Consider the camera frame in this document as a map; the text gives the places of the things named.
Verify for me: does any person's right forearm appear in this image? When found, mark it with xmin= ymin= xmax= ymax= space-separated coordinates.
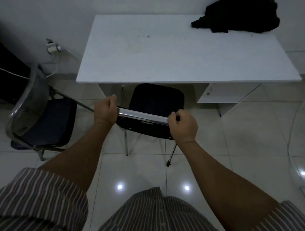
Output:
xmin=175 ymin=139 xmax=280 ymax=231

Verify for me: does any black cloth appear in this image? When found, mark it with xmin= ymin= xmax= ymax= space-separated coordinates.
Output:
xmin=191 ymin=0 xmax=281 ymax=34

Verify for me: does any black cabinet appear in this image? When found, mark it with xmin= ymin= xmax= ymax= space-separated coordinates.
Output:
xmin=0 ymin=43 xmax=31 ymax=105

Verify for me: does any black chair with clear backrest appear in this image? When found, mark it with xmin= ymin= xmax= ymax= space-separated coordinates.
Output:
xmin=5 ymin=63 xmax=96 ymax=162

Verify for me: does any black chair with chrome backrest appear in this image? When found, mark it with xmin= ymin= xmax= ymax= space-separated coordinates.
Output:
xmin=115 ymin=83 xmax=185 ymax=167

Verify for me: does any person's right hand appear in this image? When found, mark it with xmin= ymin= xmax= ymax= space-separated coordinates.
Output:
xmin=168 ymin=109 xmax=199 ymax=143

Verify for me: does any striped shirt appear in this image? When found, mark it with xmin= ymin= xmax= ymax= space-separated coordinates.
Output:
xmin=0 ymin=167 xmax=305 ymax=231

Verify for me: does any white charger cable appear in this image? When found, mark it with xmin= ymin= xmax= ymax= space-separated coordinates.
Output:
xmin=45 ymin=49 xmax=79 ymax=79

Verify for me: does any long white floor cable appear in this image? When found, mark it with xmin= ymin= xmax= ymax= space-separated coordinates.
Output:
xmin=287 ymin=101 xmax=305 ymax=172

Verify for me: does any person's left forearm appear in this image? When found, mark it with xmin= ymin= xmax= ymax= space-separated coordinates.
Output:
xmin=38 ymin=120 xmax=116 ymax=194

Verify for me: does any white charger plug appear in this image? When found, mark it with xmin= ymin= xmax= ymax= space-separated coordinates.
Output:
xmin=47 ymin=45 xmax=63 ymax=54

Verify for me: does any thin white cable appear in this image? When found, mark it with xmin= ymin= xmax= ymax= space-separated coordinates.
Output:
xmin=0 ymin=68 xmax=30 ymax=79

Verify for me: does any white desk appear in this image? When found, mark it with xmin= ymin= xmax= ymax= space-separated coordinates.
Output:
xmin=76 ymin=14 xmax=302 ymax=118

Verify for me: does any person's left hand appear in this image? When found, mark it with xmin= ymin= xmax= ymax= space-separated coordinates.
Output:
xmin=93 ymin=94 xmax=118 ymax=127

